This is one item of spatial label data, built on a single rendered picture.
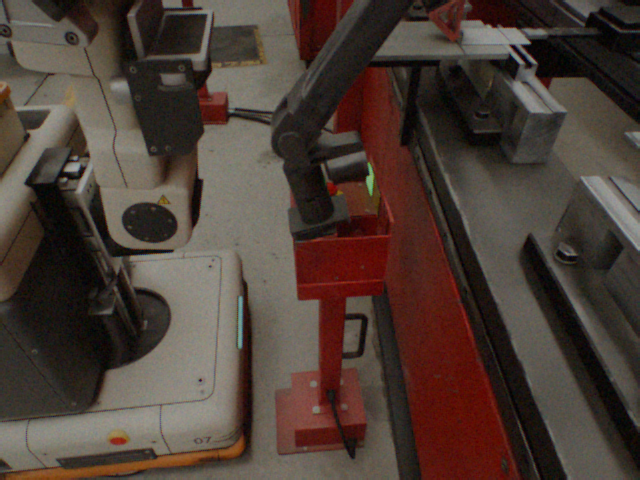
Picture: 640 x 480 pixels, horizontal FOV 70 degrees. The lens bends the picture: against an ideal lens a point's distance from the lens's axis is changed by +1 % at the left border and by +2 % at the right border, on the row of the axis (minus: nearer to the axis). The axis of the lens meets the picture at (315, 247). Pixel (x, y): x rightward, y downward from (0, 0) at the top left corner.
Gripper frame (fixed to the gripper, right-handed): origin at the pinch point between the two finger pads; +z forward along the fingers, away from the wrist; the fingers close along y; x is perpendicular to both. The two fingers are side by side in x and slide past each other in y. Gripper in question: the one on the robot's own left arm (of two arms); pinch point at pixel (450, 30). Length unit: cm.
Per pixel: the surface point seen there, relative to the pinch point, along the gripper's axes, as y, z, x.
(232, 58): 253, 49, 122
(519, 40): -2.2, 6.7, -10.6
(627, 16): 0.4, 12.7, -29.6
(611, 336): -61, 12, 0
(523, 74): -12.7, 7.5, -7.8
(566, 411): -68, 12, 7
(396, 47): -4.7, -3.6, 10.0
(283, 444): -34, 74, 76
